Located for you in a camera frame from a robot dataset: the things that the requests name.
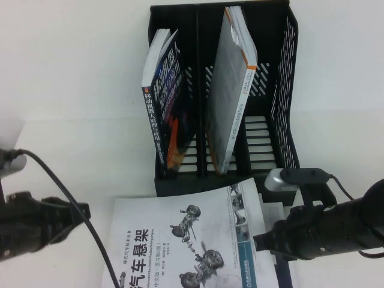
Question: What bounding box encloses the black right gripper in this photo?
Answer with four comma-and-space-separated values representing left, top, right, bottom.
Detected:
253, 206, 328, 260

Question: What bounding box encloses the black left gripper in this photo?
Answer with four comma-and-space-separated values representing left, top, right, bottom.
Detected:
0, 191, 91, 260

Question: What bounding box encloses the magazine with suited man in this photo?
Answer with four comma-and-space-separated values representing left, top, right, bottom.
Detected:
256, 191, 294, 288

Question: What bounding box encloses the white car suspension book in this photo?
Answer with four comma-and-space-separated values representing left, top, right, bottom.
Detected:
101, 179, 281, 288

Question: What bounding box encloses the black three-slot book stand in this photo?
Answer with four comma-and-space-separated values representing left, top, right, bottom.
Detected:
147, 0, 301, 208

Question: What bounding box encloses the grey book with orange spine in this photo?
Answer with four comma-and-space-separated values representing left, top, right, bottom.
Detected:
204, 6, 259, 175

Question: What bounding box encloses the dark mobile robot book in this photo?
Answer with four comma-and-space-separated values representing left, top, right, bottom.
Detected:
140, 28, 199, 180

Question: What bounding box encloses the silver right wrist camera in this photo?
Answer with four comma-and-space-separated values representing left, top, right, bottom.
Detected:
263, 167, 331, 193

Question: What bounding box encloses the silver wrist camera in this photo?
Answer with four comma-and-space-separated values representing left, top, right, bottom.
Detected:
263, 167, 331, 193
0, 148, 28, 178

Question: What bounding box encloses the black right camera bracket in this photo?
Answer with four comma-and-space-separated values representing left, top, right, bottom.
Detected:
299, 182, 338, 211

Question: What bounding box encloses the black left camera cable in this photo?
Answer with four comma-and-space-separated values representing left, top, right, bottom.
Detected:
8, 149, 121, 288

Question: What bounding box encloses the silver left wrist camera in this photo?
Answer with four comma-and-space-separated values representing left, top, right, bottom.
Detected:
0, 148, 28, 178

